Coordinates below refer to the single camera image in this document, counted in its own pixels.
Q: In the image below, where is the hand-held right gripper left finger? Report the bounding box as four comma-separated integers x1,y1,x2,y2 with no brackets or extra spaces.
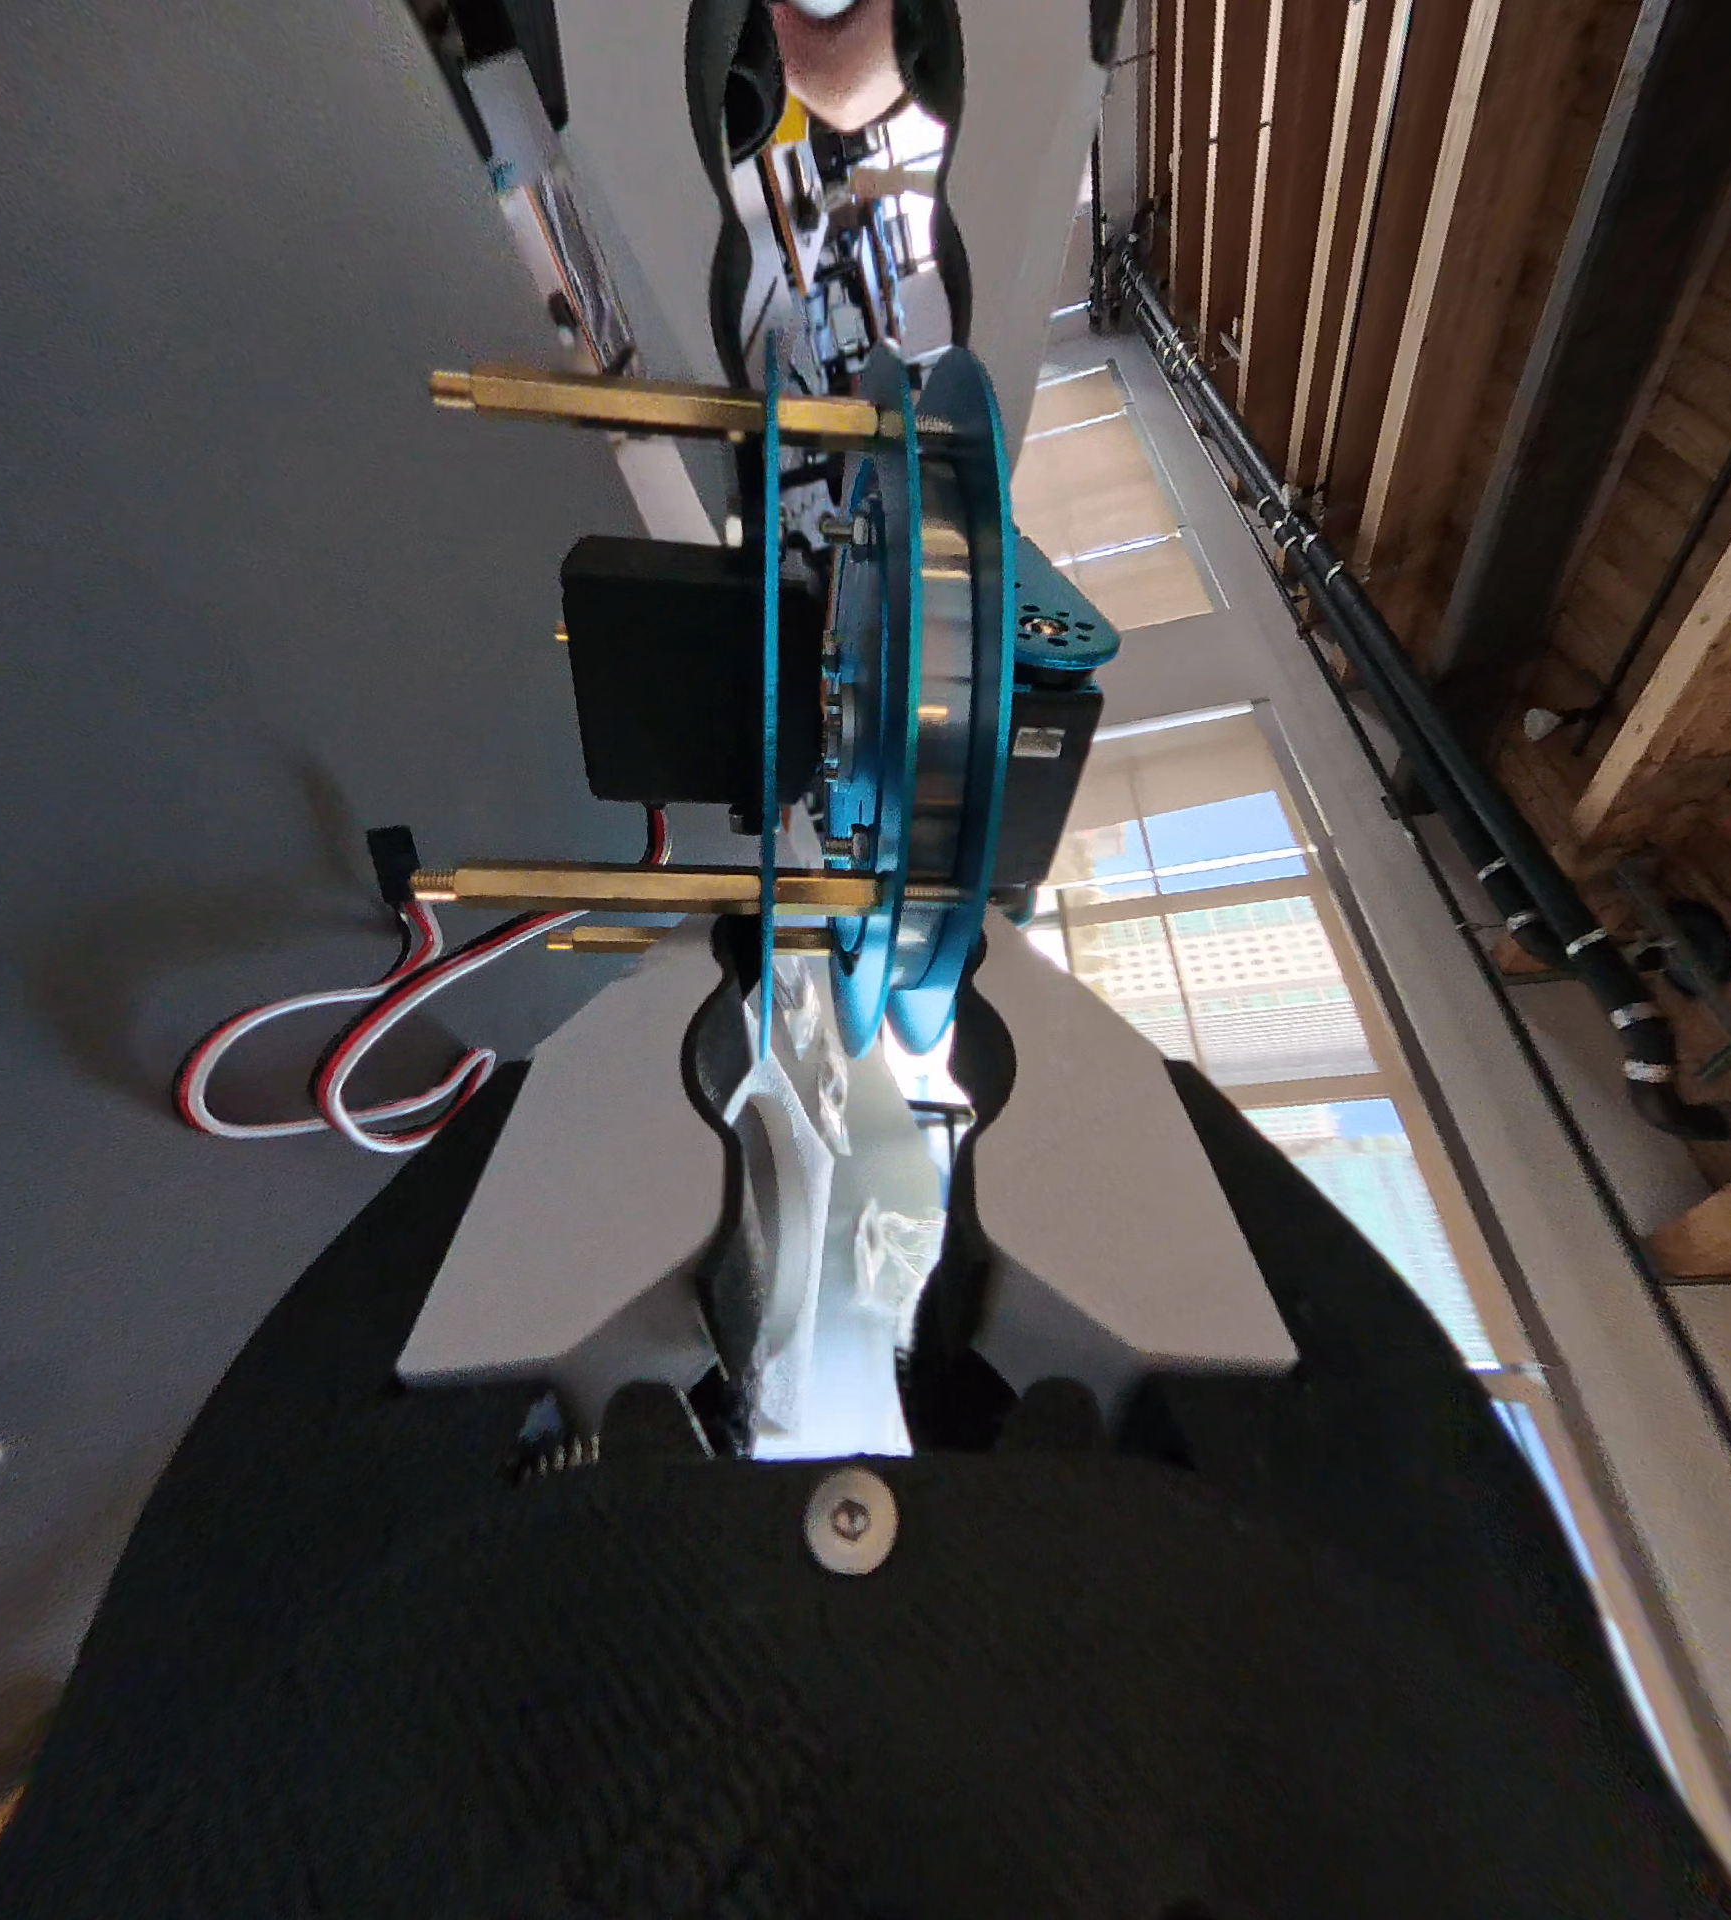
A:
398,914,780,1390

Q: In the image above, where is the large glass window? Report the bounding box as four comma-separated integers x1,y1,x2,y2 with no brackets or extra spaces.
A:
1037,793,1499,1370

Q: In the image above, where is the red white black servo cable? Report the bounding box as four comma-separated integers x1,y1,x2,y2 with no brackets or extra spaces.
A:
176,824,500,1157

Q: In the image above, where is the crumpled clear plastic wrap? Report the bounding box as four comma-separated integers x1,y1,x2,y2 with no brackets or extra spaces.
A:
854,1200,946,1322

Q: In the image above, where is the dark grey desk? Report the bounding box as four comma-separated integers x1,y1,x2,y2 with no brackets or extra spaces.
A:
0,0,748,1862

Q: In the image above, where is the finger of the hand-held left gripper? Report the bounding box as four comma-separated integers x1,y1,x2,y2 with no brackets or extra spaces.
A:
558,0,780,439
938,0,1113,390

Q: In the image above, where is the white foam frame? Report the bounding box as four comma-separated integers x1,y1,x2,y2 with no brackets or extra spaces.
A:
722,1049,844,1453

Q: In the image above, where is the person's left hand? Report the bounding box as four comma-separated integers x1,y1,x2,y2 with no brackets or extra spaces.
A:
780,0,916,131

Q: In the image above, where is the blue robot arm base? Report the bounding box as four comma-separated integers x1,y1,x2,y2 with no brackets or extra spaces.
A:
430,335,1119,1051

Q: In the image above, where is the beige roller shade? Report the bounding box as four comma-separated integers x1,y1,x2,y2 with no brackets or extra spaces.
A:
1059,703,1317,846
1016,360,1227,631

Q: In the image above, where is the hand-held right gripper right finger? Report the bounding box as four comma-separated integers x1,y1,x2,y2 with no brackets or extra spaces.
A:
908,914,1305,1411

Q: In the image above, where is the black ceiling pipe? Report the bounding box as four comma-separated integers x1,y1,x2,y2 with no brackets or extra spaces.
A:
1089,134,1731,1142

